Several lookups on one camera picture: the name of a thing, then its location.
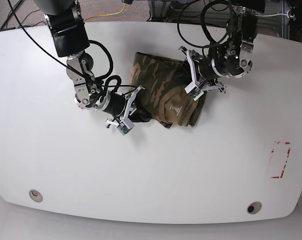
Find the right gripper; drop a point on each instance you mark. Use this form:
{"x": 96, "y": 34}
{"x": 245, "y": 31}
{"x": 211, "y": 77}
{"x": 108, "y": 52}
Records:
{"x": 122, "y": 107}

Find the camouflage t-shirt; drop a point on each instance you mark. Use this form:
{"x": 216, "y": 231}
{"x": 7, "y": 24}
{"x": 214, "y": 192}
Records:
{"x": 164, "y": 97}

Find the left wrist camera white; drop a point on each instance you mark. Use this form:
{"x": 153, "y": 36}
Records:
{"x": 194, "y": 91}

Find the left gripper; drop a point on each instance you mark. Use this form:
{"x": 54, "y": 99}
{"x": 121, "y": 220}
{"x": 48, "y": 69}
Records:
{"x": 205, "y": 70}

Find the table cable grommet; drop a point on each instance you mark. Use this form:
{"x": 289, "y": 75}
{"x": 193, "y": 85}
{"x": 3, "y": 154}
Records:
{"x": 35, "y": 195}
{"x": 254, "y": 208}

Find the aluminium frame rail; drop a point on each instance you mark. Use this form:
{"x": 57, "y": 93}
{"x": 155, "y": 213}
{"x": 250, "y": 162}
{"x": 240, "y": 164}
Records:
{"x": 284, "y": 8}

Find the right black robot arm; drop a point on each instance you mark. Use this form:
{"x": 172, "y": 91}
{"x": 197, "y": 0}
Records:
{"x": 70, "y": 39}

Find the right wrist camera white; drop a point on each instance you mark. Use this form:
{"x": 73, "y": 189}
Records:
{"x": 125, "y": 126}

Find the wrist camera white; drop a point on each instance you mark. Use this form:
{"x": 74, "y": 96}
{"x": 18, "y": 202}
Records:
{"x": 194, "y": 91}
{"x": 125, "y": 126}

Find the right table cable grommet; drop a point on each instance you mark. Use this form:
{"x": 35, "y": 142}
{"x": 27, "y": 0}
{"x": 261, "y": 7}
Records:
{"x": 254, "y": 208}

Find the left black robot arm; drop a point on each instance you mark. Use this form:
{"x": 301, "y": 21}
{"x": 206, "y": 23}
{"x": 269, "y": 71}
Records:
{"x": 231, "y": 56}

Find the left table cable grommet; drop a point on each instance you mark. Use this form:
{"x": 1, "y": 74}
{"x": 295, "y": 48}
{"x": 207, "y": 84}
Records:
{"x": 35, "y": 195}

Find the red tape rectangle marking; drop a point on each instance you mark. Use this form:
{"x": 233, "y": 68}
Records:
{"x": 278, "y": 159}

